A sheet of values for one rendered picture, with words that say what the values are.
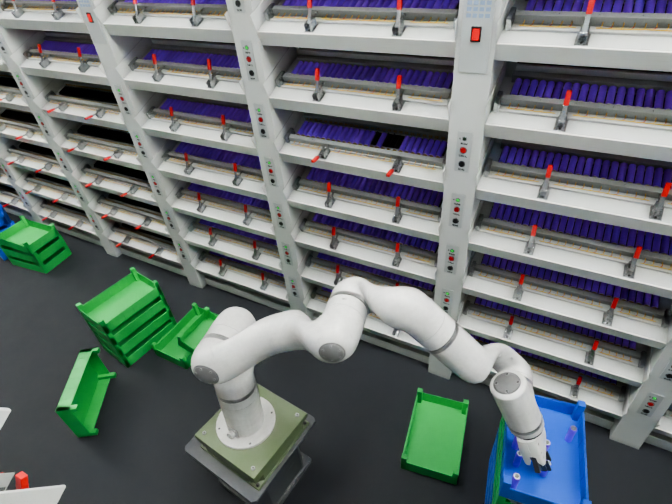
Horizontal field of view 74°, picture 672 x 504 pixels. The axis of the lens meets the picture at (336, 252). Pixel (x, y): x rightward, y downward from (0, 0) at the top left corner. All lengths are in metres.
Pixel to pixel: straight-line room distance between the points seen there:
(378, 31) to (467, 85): 0.28
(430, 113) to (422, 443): 1.21
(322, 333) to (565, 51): 0.83
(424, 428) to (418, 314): 1.01
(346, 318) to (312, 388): 1.06
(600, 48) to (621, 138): 0.22
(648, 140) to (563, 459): 0.86
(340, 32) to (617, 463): 1.72
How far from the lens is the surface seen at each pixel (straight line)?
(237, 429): 1.49
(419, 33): 1.28
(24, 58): 2.65
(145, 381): 2.28
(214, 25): 1.63
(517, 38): 1.23
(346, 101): 1.43
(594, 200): 1.38
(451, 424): 1.92
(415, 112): 1.34
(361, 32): 1.34
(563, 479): 1.46
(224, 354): 1.18
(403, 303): 0.94
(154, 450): 2.06
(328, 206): 1.65
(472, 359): 1.03
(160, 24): 1.79
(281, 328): 1.09
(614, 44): 1.21
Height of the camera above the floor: 1.66
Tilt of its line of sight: 39 degrees down
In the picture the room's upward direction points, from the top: 6 degrees counter-clockwise
